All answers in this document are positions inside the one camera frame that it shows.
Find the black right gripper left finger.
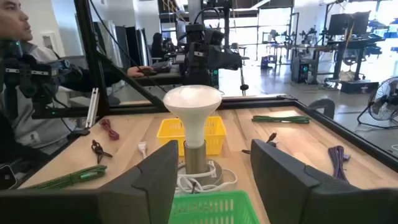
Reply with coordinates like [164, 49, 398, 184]
[0, 139, 180, 224]

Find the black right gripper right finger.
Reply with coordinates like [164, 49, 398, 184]
[250, 138, 398, 224]

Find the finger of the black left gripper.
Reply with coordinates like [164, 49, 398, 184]
[214, 46, 244, 71]

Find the green braided usb cable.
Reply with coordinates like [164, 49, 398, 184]
[251, 114, 311, 124]
[23, 164, 108, 190]

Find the purple braided usb cable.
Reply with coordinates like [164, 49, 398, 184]
[328, 145, 351, 183]

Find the maroon braided usb cable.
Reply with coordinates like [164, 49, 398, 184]
[99, 118, 121, 141]

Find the wooden stick black knob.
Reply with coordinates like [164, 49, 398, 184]
[238, 67, 249, 96]

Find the person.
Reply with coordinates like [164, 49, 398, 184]
[150, 32, 165, 60]
[0, 0, 155, 162]

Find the black side table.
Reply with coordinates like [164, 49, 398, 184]
[132, 62, 187, 87]

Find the person's hand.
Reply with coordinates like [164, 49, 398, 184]
[126, 65, 154, 78]

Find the black computer tower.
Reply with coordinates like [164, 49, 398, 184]
[290, 55, 311, 84]

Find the small black device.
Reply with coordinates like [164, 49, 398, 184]
[67, 128, 91, 140]

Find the yellow plastic basket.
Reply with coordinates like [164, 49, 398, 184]
[156, 116, 227, 156]

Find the black smartphone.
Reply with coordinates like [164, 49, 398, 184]
[0, 164, 18, 190]

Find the dark grey chair back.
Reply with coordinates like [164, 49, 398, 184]
[307, 98, 336, 121]

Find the green plastic basket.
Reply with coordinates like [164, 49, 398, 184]
[167, 190, 261, 224]

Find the black standing desk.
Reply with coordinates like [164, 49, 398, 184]
[310, 37, 386, 82]

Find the black floor fan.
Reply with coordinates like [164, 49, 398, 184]
[356, 76, 398, 129]

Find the black floor box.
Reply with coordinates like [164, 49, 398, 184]
[340, 80, 379, 95]

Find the black computer monitor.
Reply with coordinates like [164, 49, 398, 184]
[328, 11, 373, 37]

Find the white lamp power cord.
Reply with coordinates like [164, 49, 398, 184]
[137, 141, 238, 194]

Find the white metal bracket strip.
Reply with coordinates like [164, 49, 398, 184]
[85, 87, 100, 129]

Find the black aluminium rig frame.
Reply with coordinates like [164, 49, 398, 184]
[30, 0, 398, 172]

